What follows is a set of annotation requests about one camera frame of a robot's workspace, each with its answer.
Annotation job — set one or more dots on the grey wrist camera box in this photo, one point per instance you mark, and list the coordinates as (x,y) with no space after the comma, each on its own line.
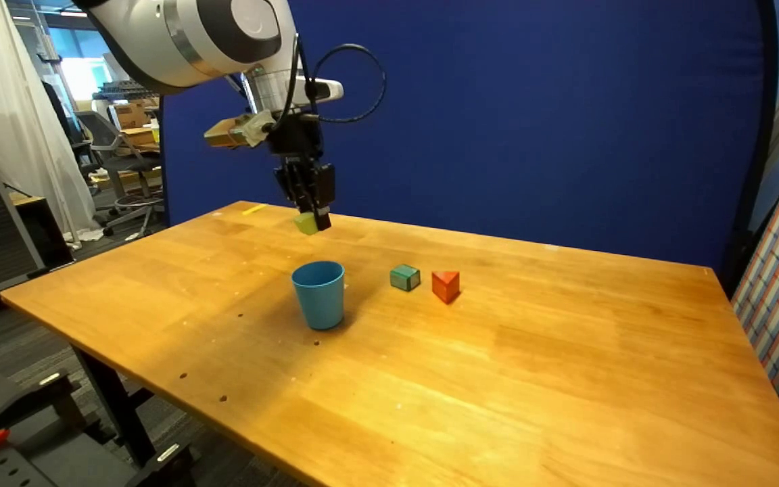
(240,130)

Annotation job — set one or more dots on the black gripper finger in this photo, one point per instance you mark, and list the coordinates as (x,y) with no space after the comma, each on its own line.
(324,190)
(294,184)

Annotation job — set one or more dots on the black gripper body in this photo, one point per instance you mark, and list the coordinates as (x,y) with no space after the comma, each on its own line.
(296,137)

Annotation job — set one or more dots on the office chair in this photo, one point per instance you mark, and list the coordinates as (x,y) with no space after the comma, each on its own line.
(116,165)

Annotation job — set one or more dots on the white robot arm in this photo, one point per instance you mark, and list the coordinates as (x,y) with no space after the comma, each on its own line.
(175,41)

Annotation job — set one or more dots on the yellow block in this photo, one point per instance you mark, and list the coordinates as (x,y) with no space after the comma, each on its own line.
(304,223)

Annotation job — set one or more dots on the red cube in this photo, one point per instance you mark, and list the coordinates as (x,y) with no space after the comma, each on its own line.
(446,287)

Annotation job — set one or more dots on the green block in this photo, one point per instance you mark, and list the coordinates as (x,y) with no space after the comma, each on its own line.
(405,276)

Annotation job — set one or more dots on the black table leg frame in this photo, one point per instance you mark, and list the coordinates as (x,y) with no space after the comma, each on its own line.
(121,406)

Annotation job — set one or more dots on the black floor equipment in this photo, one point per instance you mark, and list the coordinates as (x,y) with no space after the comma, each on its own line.
(21,451)

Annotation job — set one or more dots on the blue plastic cup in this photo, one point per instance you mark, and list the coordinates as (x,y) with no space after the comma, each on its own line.
(321,294)

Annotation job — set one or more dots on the blue backdrop screen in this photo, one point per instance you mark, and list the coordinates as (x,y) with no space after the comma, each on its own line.
(542,117)

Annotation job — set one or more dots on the white curtain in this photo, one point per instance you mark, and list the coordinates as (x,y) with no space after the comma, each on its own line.
(13,83)

